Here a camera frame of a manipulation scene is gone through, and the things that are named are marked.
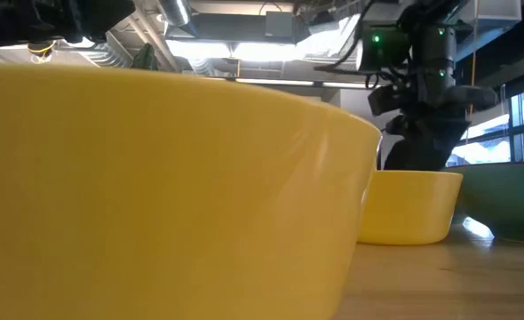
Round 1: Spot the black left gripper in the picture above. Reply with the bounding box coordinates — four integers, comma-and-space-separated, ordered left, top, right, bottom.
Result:
0, 0, 137, 62

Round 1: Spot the grey ceiling box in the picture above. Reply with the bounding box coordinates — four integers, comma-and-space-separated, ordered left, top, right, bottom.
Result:
265, 11, 295, 39

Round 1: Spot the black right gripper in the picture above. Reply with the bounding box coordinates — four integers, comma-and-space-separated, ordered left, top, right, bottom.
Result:
384, 86, 470, 172

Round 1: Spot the rectangular silver ventilation duct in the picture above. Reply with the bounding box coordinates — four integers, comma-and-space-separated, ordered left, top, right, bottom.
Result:
455, 0, 523, 61

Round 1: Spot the round silver ventilation duct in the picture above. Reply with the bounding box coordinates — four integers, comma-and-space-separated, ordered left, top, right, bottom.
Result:
156, 0, 193, 27

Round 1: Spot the flexible silver duct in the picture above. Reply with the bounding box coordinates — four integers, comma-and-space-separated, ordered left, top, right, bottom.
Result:
83, 30, 134, 68

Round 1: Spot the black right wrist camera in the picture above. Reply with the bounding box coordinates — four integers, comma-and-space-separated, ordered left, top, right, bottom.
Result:
367, 84, 407, 117

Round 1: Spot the fluorescent light fixture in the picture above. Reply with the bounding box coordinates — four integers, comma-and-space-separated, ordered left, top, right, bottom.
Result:
234, 77, 316, 87
322, 81, 372, 91

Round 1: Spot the yellow hanging cord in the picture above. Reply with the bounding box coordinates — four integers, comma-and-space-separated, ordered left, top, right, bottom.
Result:
465, 0, 480, 148

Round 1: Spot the black yellow cord reel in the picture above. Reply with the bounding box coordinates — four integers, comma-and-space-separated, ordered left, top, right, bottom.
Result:
27, 39, 59, 63

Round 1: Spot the yellow plastic mini bowl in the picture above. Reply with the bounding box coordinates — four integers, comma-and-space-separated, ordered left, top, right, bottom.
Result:
357, 170, 464, 246
0, 61, 383, 320

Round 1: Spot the green cactus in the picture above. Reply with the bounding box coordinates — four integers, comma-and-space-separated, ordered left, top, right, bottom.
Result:
131, 43, 160, 71

